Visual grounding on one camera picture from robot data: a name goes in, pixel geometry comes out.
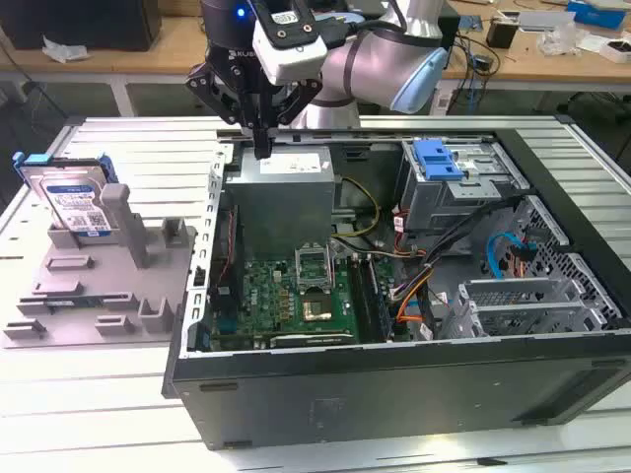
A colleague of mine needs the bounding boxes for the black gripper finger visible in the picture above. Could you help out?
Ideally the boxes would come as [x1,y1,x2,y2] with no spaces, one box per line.
[263,78,324,160]
[185,61,265,160]

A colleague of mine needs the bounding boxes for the hard disk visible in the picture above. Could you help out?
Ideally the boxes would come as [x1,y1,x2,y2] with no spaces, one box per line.
[12,152,117,243]

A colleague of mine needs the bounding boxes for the metal disk bay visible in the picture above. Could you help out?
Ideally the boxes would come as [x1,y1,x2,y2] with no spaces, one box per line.
[456,196,622,341]

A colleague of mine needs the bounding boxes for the wooden desk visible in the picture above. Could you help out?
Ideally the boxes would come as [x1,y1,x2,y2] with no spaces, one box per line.
[0,0,631,117]

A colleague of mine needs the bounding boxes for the grey power supply unit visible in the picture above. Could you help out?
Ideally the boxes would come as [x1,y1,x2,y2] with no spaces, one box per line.
[224,145,339,260]

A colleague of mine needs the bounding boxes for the metal socket cover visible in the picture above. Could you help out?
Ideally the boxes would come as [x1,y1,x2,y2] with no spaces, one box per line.
[294,243,336,295]

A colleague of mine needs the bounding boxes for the black computer tower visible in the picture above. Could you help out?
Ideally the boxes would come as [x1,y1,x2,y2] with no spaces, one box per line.
[0,0,163,53]

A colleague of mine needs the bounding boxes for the crumpled white plastic bag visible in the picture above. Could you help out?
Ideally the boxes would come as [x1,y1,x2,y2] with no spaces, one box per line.
[41,34,91,64]

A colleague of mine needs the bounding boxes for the blue plastic drive latch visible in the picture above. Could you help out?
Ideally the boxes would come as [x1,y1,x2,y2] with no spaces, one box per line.
[413,140,467,182]

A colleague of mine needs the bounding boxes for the black box on desk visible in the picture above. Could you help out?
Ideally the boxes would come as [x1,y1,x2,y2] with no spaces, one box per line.
[436,14,462,75]

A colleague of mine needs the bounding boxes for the metal optical drive cage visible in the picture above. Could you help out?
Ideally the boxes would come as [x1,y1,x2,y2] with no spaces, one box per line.
[398,137,531,233]

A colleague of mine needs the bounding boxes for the green motherboard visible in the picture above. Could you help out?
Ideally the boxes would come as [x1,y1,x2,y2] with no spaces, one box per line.
[209,253,413,352]

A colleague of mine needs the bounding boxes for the CPU socket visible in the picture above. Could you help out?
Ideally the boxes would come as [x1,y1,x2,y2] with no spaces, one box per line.
[299,290,336,324]

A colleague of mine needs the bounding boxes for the black RAM slot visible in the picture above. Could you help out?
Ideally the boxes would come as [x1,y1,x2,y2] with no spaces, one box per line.
[353,254,384,344]
[362,255,389,343]
[368,256,395,342]
[347,253,377,344]

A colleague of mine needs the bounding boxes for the small black cube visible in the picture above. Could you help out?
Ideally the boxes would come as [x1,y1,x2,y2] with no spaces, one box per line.
[486,17,519,49]

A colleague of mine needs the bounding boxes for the grey parts rack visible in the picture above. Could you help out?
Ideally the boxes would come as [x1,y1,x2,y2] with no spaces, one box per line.
[2,182,198,350]

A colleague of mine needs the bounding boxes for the black graphics card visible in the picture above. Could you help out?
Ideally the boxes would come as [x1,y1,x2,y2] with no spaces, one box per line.
[268,330,356,350]

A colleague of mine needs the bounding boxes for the RAM stick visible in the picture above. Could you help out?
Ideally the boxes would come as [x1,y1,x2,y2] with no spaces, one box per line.
[43,294,107,309]

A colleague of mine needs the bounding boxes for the clear plastic bags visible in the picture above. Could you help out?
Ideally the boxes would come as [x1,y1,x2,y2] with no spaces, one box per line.
[536,22,593,55]

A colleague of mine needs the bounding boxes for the black open PC case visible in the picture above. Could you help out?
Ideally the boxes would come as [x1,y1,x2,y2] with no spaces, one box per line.
[161,126,631,452]

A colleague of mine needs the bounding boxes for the blue cardboard box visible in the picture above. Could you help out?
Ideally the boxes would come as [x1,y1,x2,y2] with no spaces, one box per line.
[565,0,631,29]

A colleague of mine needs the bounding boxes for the white tray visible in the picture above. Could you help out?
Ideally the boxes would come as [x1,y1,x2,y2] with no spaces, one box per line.
[598,38,631,63]

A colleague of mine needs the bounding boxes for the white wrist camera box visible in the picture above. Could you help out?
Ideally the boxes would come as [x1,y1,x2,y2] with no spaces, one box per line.
[251,0,330,86]

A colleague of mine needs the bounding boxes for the yellow black wire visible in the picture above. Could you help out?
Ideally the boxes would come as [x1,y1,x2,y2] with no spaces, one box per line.
[330,176,384,240]

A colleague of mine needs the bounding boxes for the black cable bundle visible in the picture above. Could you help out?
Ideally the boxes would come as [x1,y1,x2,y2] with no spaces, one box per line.
[416,194,531,341]

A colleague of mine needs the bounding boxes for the orange yellow wire bundle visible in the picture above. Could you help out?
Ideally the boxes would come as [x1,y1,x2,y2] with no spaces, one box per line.
[388,268,448,326]

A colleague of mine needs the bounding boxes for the blue data wire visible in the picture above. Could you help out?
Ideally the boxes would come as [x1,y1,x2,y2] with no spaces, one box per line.
[486,231,536,282]

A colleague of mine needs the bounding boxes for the red orange power wire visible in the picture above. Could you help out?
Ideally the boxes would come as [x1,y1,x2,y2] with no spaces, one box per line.
[510,238,538,285]

